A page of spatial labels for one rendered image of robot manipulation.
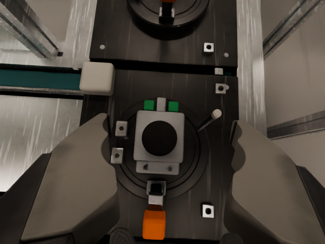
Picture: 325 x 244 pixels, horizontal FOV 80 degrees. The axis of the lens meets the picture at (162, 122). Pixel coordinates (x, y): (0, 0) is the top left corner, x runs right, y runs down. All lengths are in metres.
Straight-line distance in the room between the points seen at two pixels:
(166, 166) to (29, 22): 0.25
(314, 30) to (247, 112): 0.33
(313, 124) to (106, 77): 0.28
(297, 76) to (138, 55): 0.36
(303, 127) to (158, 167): 0.20
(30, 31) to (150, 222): 0.27
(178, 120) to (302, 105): 0.38
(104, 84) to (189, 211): 0.22
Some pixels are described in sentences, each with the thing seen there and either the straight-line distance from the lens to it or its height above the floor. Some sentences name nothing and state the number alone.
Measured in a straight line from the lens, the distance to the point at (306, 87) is 0.54.
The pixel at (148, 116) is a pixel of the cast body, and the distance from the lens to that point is 0.18.
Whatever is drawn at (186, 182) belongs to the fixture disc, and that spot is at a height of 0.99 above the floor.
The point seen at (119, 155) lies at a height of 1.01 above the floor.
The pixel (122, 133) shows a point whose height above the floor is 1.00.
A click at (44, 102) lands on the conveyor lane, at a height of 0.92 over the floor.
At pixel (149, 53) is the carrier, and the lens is 0.33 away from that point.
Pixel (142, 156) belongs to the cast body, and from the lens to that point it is 0.17.
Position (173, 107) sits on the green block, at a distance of 0.23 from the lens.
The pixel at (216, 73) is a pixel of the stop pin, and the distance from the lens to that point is 0.34.
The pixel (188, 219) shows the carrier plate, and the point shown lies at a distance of 0.30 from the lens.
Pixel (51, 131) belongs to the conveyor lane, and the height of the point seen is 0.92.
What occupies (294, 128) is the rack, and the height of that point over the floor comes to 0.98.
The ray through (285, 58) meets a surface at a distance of 0.54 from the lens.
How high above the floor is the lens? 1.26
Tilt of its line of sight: 79 degrees down
